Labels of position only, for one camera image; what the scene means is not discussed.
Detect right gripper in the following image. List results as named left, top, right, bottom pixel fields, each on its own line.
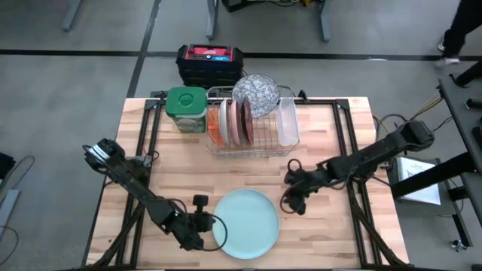
left=282, top=159, right=330, bottom=217

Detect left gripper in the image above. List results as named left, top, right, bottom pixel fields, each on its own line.
left=176, top=194, right=217, bottom=251

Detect large light blue plate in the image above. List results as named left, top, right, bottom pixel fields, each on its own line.
left=212, top=188, right=282, bottom=261

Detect dark red black-rimmed plate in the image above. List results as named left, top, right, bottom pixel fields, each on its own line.
left=242, top=96, right=255, bottom=148

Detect pink plate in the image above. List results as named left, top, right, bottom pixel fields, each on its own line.
left=230, top=99, right=244, bottom=148

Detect white plate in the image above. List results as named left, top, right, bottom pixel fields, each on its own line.
left=218, top=99, right=232, bottom=148

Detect orange plate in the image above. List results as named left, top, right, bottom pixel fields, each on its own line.
left=207, top=108, right=224, bottom=146

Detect blue floral patterned plate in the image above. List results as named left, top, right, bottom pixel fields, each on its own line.
left=231, top=72, right=282, bottom=119

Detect clear plastic cutlery holder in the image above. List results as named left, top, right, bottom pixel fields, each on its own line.
left=276, top=97, right=301, bottom=148

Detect green Cascade detergent tub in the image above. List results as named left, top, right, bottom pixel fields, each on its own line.
left=165, top=86, right=209, bottom=134

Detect white paper sheet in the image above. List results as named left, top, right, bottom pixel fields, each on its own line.
left=394, top=157, right=442, bottom=206

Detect black and red toolbox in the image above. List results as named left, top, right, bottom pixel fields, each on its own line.
left=175, top=44, right=246, bottom=90

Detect grey desk leg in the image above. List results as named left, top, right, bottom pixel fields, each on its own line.
left=61, top=0, right=82, bottom=33
left=320, top=0, right=334, bottom=44
left=206, top=0, right=221, bottom=41

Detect caster wheel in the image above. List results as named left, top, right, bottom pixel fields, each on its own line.
left=450, top=239, right=470, bottom=253

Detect black side table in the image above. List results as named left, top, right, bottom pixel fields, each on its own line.
left=391, top=59, right=482, bottom=249

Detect person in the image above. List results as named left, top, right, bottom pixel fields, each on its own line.
left=434, top=0, right=482, bottom=69

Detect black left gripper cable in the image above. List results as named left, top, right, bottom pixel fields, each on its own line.
left=202, top=213, right=229, bottom=253

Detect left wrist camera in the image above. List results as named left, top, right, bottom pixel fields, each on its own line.
left=160, top=205, right=188, bottom=231

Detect white wire dish rack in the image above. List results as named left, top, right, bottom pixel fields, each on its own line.
left=206, top=85, right=301, bottom=160

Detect black aluminium table frame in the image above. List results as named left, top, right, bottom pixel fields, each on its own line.
left=81, top=90, right=408, bottom=270

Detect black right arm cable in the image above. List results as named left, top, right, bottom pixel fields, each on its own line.
left=374, top=112, right=408, bottom=133

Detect yellow cable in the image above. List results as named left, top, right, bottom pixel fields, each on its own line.
left=372, top=92, right=444, bottom=144

